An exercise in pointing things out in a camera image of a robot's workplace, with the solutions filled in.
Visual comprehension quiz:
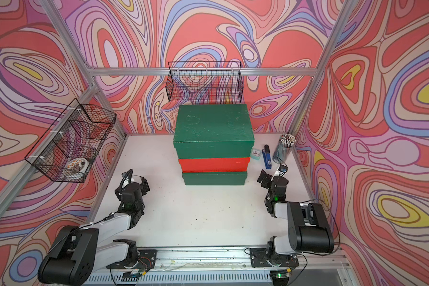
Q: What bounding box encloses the green shoebox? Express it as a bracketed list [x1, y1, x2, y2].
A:
[182, 171, 247, 185]
[173, 104, 255, 159]

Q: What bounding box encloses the teal square clock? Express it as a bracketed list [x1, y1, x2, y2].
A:
[250, 148, 262, 160]

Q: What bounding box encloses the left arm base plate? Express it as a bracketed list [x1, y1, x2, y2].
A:
[107, 249, 157, 271]

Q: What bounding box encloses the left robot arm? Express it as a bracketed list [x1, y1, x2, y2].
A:
[38, 175, 150, 286]

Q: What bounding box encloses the blue black stapler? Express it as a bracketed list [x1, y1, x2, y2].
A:
[262, 144, 272, 169]

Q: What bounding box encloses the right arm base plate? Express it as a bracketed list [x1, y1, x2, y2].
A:
[245, 248, 299, 269]

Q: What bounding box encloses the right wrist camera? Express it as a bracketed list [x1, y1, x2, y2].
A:
[275, 164, 288, 176]

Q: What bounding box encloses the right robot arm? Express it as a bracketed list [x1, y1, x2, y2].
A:
[257, 170, 335, 256]

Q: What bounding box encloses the black wire basket left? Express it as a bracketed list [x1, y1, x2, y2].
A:
[25, 99, 116, 183]

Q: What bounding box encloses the tape roll in basket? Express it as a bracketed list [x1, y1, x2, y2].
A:
[63, 158, 89, 179]

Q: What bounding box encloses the mesh cup of pencils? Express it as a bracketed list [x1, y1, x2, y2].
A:
[272, 133, 296, 164]

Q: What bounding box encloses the black wire basket back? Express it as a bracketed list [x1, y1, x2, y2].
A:
[166, 60, 244, 105]

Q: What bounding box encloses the red shoebox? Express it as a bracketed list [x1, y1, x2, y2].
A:
[178, 157, 250, 173]

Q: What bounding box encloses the black wire basket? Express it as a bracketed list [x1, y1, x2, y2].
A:
[166, 60, 244, 105]
[25, 99, 116, 183]

